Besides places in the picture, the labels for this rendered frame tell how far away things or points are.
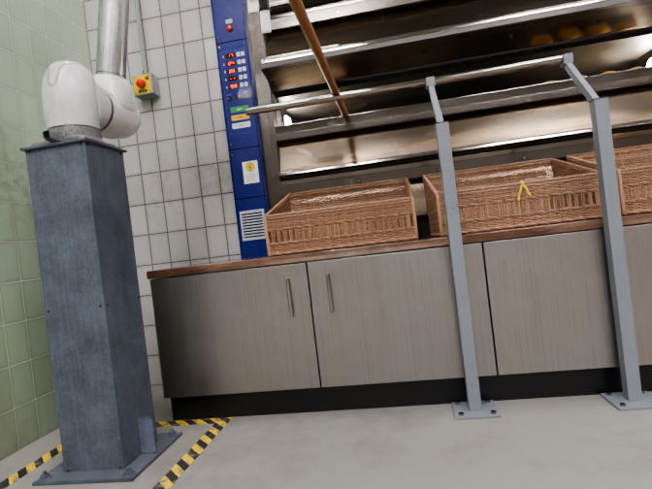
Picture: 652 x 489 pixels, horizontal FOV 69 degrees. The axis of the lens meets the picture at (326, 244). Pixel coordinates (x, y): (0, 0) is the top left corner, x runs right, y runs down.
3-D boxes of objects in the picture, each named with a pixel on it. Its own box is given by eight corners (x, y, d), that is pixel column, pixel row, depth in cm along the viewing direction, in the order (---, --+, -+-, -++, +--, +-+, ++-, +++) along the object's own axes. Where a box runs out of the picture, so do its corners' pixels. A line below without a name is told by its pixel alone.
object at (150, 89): (142, 100, 234) (139, 80, 234) (160, 97, 232) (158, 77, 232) (133, 96, 226) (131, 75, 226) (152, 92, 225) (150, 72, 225)
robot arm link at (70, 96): (32, 130, 145) (23, 58, 145) (74, 141, 163) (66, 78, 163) (79, 121, 142) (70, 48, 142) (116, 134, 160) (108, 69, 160)
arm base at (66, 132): (18, 146, 140) (16, 126, 140) (70, 157, 162) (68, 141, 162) (75, 136, 137) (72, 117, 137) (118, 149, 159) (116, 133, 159)
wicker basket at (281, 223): (294, 252, 222) (286, 193, 221) (415, 238, 213) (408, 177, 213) (265, 257, 174) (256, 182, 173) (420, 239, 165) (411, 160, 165)
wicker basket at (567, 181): (427, 236, 211) (420, 175, 211) (560, 221, 204) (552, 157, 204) (439, 237, 163) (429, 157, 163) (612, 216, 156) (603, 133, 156)
